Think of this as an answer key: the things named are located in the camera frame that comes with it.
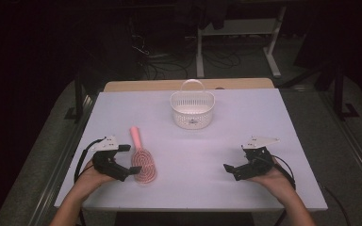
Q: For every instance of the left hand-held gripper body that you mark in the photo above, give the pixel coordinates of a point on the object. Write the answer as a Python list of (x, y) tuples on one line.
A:
[(105, 161)]

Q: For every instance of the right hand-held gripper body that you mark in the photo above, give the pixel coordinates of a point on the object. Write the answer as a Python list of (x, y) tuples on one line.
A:
[(257, 160)]

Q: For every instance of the pink hairbrush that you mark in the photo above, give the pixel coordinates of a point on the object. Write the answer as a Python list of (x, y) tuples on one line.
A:
[(143, 160)]

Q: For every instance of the white perforated plastic basket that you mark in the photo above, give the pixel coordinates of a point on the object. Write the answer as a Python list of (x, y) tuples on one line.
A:
[(192, 109)]

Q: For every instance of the person's left hand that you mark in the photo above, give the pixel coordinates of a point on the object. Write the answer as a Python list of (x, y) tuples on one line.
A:
[(91, 182)]

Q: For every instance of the person's right hand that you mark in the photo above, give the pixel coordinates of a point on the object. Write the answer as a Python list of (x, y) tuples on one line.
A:
[(273, 182)]

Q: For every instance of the black metal stand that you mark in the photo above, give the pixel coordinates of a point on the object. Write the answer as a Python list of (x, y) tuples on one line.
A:
[(342, 100), (77, 100)]

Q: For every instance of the wooden table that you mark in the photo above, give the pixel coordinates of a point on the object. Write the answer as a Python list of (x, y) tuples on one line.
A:
[(157, 84)]

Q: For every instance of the metal floor rail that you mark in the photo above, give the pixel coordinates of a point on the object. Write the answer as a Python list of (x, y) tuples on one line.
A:
[(62, 157), (355, 147)]

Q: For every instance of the white metal desk frame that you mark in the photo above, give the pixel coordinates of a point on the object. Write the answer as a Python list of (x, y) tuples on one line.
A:
[(238, 26)]

